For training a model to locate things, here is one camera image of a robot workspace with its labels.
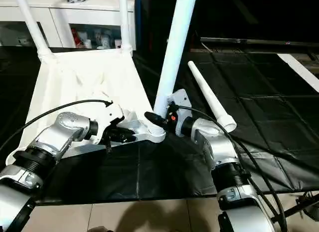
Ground white plastic table leg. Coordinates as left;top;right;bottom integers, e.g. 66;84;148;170
14;0;57;64
118;0;132;57
187;61;237;131
149;0;199;138

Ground black mat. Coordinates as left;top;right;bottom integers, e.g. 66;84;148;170
0;46;319;205

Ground dark rounded foot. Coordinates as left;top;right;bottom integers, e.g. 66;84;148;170
88;226;113;232

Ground black box gold label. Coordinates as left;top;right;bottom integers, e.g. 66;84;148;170
134;0;202;53

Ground white cabinet glass doors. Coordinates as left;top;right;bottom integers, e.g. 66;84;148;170
0;4;137;51

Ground white flat board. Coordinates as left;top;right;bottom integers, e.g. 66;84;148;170
276;53;319;92

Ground black stand leg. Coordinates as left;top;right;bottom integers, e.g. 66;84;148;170
271;192;319;223

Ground grey floor box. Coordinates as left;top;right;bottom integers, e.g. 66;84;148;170
304;204;319;221

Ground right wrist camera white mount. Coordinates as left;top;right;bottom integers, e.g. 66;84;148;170
167;89;193;137

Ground black left camera cable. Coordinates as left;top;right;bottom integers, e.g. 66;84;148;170
0;99;114;153

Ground silver metal rail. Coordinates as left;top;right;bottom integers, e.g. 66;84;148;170
200;36;319;47

